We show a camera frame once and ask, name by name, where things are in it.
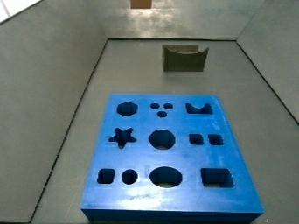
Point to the brown arch block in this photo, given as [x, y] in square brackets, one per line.
[141, 4]

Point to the blue shape sorting board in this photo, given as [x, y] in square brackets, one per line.
[167, 163]

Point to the dark grey arch holder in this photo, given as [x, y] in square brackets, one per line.
[185, 58]

